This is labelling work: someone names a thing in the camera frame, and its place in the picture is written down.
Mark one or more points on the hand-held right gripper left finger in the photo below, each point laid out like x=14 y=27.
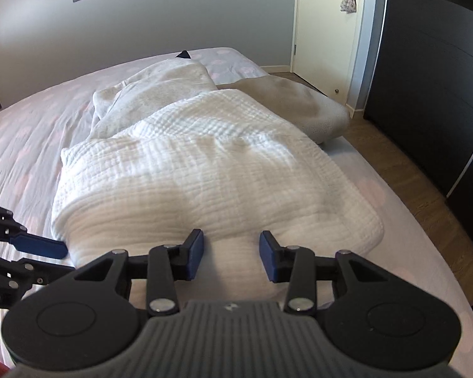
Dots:
x=195 y=254

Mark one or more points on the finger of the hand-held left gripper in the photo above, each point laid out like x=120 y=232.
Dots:
x=31 y=273
x=43 y=246

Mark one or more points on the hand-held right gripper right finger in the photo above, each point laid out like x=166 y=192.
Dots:
x=266 y=256

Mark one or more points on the white crinkle shirt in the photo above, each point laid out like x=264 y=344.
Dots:
x=220 y=165

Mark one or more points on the bed with polka-dot sheet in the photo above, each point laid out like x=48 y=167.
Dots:
x=31 y=134

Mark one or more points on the small black cloth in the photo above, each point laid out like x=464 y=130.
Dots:
x=183 y=55

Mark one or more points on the white door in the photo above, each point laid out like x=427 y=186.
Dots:
x=323 y=35

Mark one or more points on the black wardrobe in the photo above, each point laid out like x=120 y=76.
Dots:
x=437 y=67

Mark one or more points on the small patterned pouch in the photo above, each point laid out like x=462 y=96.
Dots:
x=349 y=2

